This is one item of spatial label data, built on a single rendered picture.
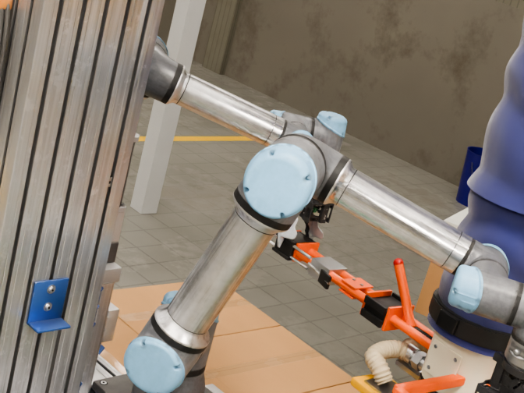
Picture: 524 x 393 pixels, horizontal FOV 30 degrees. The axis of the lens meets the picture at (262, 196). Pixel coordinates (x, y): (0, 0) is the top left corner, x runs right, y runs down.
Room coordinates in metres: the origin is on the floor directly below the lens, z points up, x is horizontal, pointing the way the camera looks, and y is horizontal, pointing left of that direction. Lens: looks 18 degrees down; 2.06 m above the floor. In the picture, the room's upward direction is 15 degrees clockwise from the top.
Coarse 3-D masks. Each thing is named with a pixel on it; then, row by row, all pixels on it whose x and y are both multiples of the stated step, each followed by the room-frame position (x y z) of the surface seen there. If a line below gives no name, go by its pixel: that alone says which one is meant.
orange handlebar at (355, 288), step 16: (304, 256) 2.28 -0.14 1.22; (320, 256) 2.30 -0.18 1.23; (352, 288) 2.15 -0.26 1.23; (368, 288) 2.17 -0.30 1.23; (400, 320) 2.03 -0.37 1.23; (416, 320) 2.05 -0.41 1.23; (416, 336) 1.98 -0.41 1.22; (432, 336) 2.00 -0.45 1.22; (400, 384) 1.71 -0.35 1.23; (416, 384) 1.73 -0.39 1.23; (432, 384) 1.76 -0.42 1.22; (448, 384) 1.79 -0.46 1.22
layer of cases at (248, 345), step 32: (160, 288) 3.38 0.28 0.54; (128, 320) 3.04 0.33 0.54; (224, 320) 3.24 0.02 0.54; (256, 320) 3.32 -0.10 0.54; (224, 352) 3.00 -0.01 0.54; (256, 352) 3.06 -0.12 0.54; (288, 352) 3.13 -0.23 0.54; (224, 384) 2.78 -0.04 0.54; (256, 384) 2.84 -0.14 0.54; (288, 384) 2.90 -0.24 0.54; (320, 384) 2.96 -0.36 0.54
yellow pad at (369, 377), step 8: (360, 376) 1.95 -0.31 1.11; (368, 376) 1.96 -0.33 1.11; (352, 384) 1.93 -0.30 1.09; (360, 384) 1.92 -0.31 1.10; (368, 384) 1.92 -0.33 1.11; (376, 384) 1.92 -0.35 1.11; (384, 384) 1.93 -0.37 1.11; (392, 384) 1.94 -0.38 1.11; (368, 392) 1.89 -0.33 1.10; (376, 392) 1.89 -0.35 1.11; (384, 392) 1.89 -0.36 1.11
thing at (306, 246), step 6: (300, 234) 2.38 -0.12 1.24; (294, 240) 2.32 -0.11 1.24; (300, 240) 2.33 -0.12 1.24; (306, 240) 2.35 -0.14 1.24; (312, 240) 2.36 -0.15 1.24; (300, 246) 2.31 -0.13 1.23; (306, 246) 2.32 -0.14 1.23; (312, 246) 2.34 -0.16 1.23; (318, 246) 2.35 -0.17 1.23; (306, 252) 2.33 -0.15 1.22
